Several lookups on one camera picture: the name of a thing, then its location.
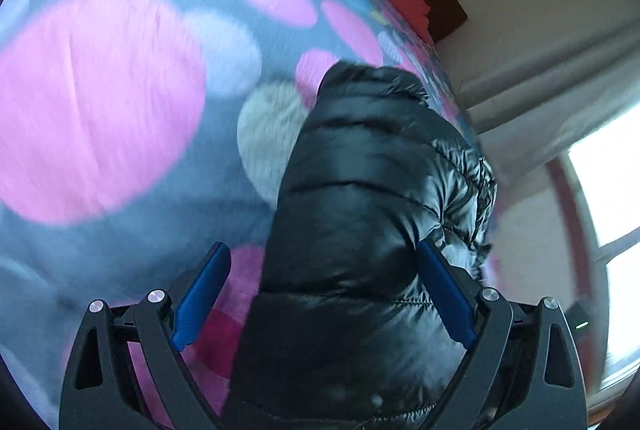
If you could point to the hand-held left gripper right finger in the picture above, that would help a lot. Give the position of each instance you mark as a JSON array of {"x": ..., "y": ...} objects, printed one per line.
[{"x": 445, "y": 295}]

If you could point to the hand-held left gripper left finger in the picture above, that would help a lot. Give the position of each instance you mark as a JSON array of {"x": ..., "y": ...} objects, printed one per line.
[{"x": 200, "y": 297}]

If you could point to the black puffer jacket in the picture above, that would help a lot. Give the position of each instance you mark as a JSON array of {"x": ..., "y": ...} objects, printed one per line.
[{"x": 360, "y": 220}]

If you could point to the window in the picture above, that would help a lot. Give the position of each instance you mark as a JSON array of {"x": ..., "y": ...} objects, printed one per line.
[{"x": 615, "y": 220}]

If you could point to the polka dot bed sheet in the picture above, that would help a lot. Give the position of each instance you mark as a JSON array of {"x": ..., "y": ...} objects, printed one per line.
[{"x": 110, "y": 110}]

